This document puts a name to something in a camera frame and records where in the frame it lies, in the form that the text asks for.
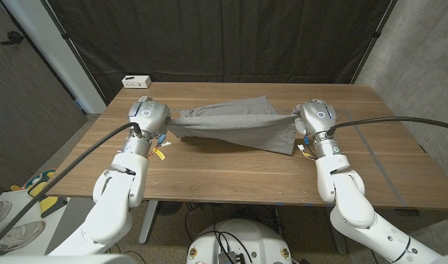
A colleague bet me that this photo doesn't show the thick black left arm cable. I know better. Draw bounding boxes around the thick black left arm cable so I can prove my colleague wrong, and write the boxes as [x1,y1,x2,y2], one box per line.
[0,122,143,252]

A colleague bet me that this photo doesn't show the black door handle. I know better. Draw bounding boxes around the black door handle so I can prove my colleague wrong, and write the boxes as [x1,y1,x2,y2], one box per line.
[0,30,26,45]

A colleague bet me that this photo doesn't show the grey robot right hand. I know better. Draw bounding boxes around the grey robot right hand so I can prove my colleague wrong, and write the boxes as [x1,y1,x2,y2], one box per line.
[292,98,345,159]

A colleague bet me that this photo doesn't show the grey cotton shorts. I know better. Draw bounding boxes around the grey cotton shorts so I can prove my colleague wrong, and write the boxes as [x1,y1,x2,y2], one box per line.
[166,95,298,156]

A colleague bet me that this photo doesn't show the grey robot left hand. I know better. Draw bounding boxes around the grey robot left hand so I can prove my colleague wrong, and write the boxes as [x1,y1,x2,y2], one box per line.
[120,95,172,155]

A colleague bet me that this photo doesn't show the white door frame post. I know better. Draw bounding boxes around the white door frame post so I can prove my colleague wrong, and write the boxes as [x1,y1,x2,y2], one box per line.
[0,0,107,114]

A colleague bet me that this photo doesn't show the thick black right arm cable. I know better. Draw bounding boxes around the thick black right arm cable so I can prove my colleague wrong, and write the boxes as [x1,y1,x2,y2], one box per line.
[326,116,448,137]

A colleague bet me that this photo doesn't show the grey table leg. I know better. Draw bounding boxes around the grey table leg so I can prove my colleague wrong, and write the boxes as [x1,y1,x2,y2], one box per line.
[329,219,348,254]

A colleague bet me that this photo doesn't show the black round fan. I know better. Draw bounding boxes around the black round fan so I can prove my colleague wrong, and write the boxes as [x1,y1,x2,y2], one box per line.
[156,200,183,216]

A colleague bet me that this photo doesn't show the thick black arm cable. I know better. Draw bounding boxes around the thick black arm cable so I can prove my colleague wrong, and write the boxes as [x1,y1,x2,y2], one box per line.
[0,122,143,252]
[326,116,448,137]

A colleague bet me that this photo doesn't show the black backdrop stand pole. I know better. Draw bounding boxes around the black backdrop stand pole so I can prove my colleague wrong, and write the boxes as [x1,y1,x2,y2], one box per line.
[40,0,107,106]
[350,0,397,84]

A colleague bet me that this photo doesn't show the black backdrop curtain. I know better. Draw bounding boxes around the black backdrop curtain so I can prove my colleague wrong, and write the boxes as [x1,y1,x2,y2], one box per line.
[47,0,397,106]

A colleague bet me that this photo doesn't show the white table leg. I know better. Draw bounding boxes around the white table leg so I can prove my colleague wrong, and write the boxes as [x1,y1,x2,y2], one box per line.
[138,200,159,245]

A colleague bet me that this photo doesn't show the white power strip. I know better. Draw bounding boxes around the white power strip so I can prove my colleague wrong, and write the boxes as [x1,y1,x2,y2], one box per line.
[121,75,153,89]

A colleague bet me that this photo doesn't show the grey hub box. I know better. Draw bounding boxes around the grey hub box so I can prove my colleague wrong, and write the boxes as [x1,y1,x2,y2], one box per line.
[218,251,246,264]

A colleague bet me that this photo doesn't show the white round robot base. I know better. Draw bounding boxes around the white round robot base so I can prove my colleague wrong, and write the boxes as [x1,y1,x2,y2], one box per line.
[186,219,293,264]

